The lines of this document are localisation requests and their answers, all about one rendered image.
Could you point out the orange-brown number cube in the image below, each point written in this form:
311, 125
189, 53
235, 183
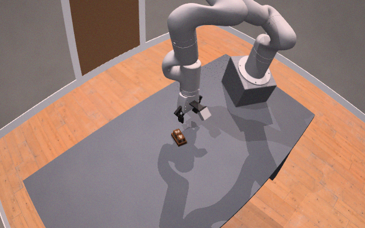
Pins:
180, 138
176, 132

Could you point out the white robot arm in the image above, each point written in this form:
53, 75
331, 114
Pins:
182, 23

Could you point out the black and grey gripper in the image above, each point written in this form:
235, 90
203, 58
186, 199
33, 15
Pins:
183, 105

